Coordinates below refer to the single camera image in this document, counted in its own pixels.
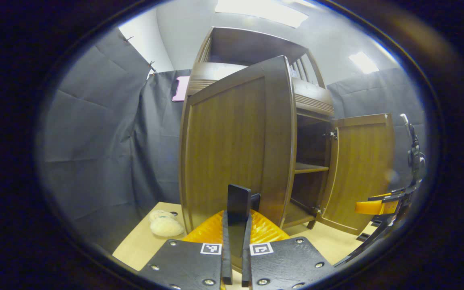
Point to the cream plush toy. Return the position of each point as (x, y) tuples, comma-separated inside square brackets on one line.
[(166, 226)]

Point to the large ceiling light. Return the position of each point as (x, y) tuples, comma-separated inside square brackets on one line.
[(260, 12)]

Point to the black backdrop cloth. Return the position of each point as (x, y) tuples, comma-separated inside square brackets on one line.
[(95, 141)]

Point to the small ceiling light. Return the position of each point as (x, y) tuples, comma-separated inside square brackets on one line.
[(363, 62)]

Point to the wooden double-door shoe cabinet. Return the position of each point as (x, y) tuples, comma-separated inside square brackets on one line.
[(312, 100)]

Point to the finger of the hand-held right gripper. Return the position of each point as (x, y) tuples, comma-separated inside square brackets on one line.
[(377, 241), (375, 207)]

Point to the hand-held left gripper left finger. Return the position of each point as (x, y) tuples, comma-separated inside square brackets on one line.
[(191, 266)]

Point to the wooden cabinet door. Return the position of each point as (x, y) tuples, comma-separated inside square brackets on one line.
[(224, 141), (361, 169)]

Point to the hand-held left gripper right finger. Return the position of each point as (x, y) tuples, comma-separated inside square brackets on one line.
[(288, 266)]

